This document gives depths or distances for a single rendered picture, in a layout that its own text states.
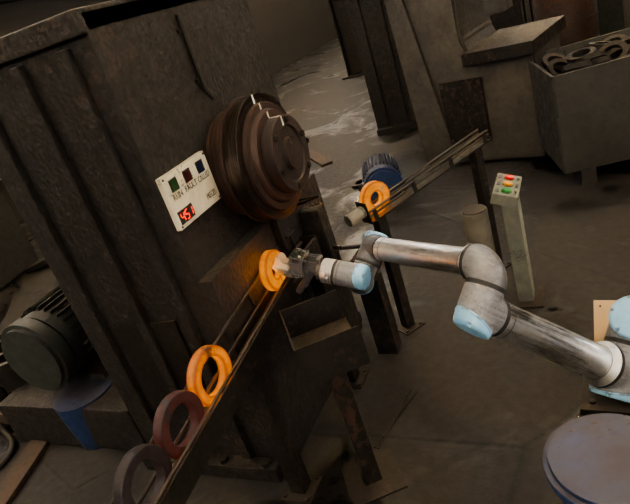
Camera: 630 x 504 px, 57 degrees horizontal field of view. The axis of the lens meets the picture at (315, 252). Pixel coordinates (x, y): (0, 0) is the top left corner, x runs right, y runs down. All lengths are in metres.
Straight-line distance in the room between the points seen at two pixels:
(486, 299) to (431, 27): 3.24
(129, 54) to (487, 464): 1.79
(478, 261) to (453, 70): 3.09
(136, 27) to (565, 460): 1.71
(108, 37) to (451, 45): 3.18
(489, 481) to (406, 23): 3.47
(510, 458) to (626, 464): 0.68
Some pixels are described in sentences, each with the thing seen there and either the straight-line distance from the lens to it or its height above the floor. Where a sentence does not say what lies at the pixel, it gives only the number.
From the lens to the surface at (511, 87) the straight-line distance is 4.57.
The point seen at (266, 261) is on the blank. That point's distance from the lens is 2.10.
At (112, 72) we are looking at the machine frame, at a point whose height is 1.57.
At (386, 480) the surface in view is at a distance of 2.24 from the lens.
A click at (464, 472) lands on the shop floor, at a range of 2.21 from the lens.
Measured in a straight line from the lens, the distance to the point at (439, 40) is 4.68.
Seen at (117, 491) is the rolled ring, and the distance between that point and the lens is 1.60.
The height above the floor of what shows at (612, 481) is 0.43.
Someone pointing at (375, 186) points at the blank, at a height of 0.76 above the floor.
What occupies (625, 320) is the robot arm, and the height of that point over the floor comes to 0.41.
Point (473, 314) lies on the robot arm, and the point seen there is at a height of 0.69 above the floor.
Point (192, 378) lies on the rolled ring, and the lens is 1.76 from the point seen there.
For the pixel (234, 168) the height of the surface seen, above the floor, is 1.16.
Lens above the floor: 1.62
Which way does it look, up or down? 23 degrees down
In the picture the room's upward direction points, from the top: 19 degrees counter-clockwise
